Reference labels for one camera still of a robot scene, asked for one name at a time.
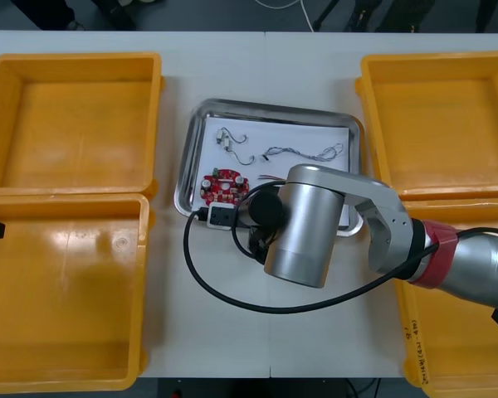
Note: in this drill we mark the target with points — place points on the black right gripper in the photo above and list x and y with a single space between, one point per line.
259 242

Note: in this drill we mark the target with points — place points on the round red circuit board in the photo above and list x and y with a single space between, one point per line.
224 188

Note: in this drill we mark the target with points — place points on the steel tray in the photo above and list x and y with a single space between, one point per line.
191 166

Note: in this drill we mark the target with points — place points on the silver-grey right robot arm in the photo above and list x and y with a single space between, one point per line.
307 224

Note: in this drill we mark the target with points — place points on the white paper sheet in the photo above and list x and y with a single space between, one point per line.
274 132

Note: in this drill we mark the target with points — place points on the yellow-orange plastic bin with handwriting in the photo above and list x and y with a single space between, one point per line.
460 352

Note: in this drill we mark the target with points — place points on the person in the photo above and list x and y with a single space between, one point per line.
120 14

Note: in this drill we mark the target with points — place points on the black stand leg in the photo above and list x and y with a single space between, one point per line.
325 12

